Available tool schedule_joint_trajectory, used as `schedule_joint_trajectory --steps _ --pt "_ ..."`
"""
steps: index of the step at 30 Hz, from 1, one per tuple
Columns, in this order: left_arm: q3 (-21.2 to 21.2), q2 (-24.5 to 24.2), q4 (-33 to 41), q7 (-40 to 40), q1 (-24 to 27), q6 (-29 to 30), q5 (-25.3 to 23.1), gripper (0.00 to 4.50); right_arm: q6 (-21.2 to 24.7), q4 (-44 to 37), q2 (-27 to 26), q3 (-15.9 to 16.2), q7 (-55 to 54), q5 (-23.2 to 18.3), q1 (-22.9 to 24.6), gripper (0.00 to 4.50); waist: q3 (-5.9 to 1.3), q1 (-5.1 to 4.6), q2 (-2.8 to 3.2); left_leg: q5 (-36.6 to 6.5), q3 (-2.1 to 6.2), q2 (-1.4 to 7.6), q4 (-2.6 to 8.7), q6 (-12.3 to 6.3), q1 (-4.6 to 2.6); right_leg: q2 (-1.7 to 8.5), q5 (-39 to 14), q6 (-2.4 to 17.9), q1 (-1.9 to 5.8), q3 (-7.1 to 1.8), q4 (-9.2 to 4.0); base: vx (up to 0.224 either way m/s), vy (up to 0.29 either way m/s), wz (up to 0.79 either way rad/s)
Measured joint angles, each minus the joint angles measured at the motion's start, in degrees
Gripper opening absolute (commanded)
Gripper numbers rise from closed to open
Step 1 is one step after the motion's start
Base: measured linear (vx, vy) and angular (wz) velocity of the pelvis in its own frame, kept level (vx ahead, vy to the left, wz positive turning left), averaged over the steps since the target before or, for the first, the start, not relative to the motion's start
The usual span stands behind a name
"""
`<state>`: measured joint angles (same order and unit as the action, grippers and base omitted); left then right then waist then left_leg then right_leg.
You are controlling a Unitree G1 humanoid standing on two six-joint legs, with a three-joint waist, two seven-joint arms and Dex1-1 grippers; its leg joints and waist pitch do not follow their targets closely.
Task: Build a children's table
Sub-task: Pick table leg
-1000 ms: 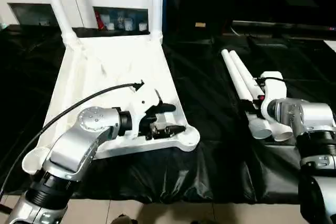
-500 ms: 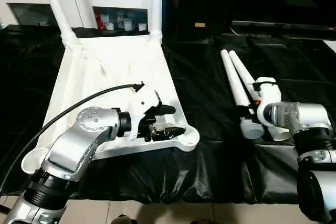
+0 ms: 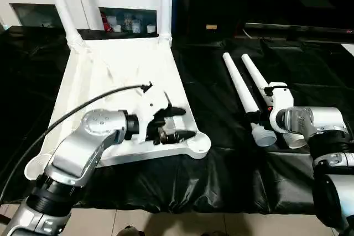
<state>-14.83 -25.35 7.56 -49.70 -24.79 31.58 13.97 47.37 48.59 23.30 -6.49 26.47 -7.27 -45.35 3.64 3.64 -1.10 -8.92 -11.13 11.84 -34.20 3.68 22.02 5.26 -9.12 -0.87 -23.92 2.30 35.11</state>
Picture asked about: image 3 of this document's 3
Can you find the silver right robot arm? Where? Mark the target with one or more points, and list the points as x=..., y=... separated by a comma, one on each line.
x=321, y=136

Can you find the dark right robot foot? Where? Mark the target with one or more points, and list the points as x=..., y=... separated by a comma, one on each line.
x=214, y=234

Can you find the white plastic table leg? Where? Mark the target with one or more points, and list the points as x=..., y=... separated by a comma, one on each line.
x=165, y=4
x=255, y=73
x=243, y=89
x=62, y=4

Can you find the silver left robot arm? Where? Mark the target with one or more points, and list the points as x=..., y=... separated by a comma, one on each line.
x=83, y=147

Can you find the dark robot foot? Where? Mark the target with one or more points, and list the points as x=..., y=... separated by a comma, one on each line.
x=130, y=231
x=214, y=234

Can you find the white plastic table top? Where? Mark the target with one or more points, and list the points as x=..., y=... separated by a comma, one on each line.
x=110, y=70

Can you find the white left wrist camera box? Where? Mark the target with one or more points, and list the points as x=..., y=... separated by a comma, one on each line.
x=148, y=106

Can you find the red bottle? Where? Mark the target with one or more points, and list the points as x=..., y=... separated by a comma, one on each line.
x=105, y=20

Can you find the black work mat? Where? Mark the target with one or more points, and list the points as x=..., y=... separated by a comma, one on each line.
x=232, y=181

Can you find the small tan tag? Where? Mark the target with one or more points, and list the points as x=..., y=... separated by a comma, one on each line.
x=211, y=27

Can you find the dark left robot foot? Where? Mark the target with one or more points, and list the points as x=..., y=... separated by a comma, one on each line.
x=130, y=231

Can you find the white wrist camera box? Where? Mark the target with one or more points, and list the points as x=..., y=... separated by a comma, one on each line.
x=148, y=106
x=279, y=103

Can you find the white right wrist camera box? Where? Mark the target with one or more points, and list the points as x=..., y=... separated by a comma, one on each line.
x=279, y=103

